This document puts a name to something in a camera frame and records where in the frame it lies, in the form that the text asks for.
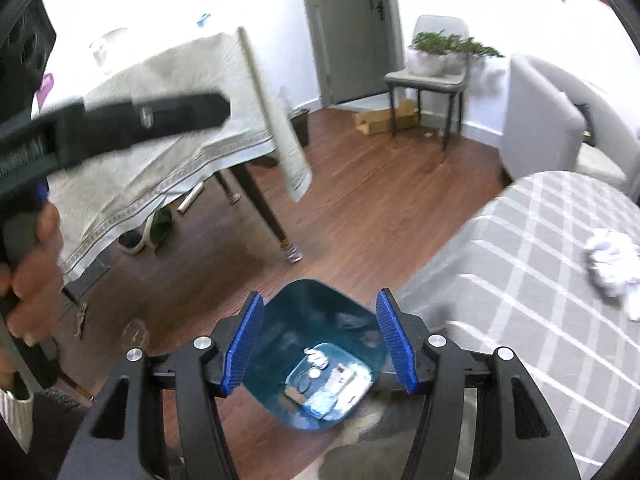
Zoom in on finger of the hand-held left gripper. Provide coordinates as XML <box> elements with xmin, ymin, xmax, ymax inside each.
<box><xmin>47</xmin><ymin>91</ymin><xmax>232</xmax><ymax>168</ymax></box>

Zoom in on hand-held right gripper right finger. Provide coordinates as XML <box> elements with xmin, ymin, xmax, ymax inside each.
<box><xmin>375</xmin><ymin>288</ymin><xmax>581</xmax><ymax>480</ymax></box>

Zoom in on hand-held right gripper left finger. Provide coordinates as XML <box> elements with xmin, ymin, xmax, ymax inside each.
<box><xmin>60</xmin><ymin>291</ymin><xmax>264</xmax><ymax>480</ymax></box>

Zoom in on dark blue trash bin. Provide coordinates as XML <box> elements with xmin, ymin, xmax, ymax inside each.
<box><xmin>235</xmin><ymin>279</ymin><xmax>391</xmax><ymax>431</ymax></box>

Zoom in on white paper carton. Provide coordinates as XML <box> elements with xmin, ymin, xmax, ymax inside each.
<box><xmin>327</xmin><ymin>364</ymin><xmax>357</xmax><ymax>392</ymax></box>

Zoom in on blue tissue packet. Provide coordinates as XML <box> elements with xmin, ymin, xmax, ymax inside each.
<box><xmin>305</xmin><ymin>387</ymin><xmax>347</xmax><ymax>418</ymax></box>

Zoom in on large foil ball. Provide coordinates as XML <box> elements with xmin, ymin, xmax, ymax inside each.
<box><xmin>584</xmin><ymin>228</ymin><xmax>640</xmax><ymax>322</ymax></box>

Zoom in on person's left hand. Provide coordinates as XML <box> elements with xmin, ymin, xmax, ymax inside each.
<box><xmin>6</xmin><ymin>202</ymin><xmax>66</xmax><ymax>347</ymax></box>

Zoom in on cream patterned tablecloth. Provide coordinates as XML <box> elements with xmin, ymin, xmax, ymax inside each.
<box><xmin>45</xmin><ymin>27</ymin><xmax>313</xmax><ymax>281</ymax></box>

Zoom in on rolled white paper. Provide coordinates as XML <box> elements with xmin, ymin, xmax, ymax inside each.
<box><xmin>177</xmin><ymin>182</ymin><xmax>206</xmax><ymax>214</ymax></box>

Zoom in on dark green slipper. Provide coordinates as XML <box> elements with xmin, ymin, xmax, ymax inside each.
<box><xmin>149</xmin><ymin>208</ymin><xmax>174</xmax><ymax>247</ymax></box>

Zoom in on clear plastic lid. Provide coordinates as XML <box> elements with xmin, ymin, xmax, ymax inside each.
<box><xmin>122</xmin><ymin>320</ymin><xmax>149</xmax><ymax>347</ymax></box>

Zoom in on green slippers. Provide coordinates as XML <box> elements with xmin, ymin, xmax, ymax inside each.
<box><xmin>117</xmin><ymin>216</ymin><xmax>157</xmax><ymax>254</ymax></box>

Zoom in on dark wooden table leg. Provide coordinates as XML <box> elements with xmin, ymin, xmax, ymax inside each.
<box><xmin>231</xmin><ymin>162</ymin><xmax>304</xmax><ymax>262</ymax></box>

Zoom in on small black waste bin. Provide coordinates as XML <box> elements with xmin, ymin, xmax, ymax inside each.
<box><xmin>289</xmin><ymin>107</ymin><xmax>312</xmax><ymax>148</ymax></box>

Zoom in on grey door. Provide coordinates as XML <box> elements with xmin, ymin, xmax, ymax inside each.
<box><xmin>297</xmin><ymin>0</ymin><xmax>406</xmax><ymax>108</ymax></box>

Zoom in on flat cardboard box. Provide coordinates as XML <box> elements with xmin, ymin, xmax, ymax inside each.
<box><xmin>355</xmin><ymin>100</ymin><xmax>421</xmax><ymax>136</ymax></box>

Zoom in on grey armchair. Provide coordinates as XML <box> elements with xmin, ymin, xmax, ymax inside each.
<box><xmin>500</xmin><ymin>54</ymin><xmax>640</xmax><ymax>191</ymax></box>

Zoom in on grey dining chair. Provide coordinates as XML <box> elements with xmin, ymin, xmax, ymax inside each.
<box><xmin>384</xmin><ymin>15</ymin><xmax>471</xmax><ymax>153</ymax></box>

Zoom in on potted plant in white pot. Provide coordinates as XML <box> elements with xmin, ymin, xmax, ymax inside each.
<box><xmin>444</xmin><ymin>35</ymin><xmax>506</xmax><ymax>73</ymax></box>
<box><xmin>407</xmin><ymin>31</ymin><xmax>451</xmax><ymax>77</ymax></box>

